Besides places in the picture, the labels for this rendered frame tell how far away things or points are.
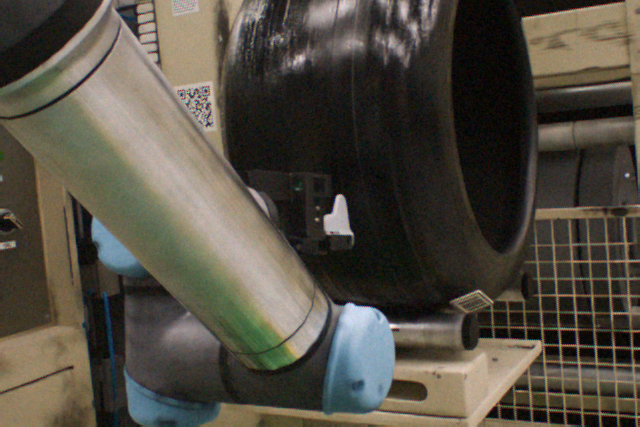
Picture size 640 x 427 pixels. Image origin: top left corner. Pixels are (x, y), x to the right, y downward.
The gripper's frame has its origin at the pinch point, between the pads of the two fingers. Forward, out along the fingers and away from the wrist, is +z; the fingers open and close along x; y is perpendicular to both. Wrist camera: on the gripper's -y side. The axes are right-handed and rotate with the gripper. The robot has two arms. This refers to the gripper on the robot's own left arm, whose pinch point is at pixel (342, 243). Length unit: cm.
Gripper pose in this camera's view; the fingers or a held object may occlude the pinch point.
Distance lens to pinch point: 88.6
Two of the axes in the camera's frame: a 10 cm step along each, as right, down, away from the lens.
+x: -8.7, 0.5, 4.9
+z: 4.9, 0.3, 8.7
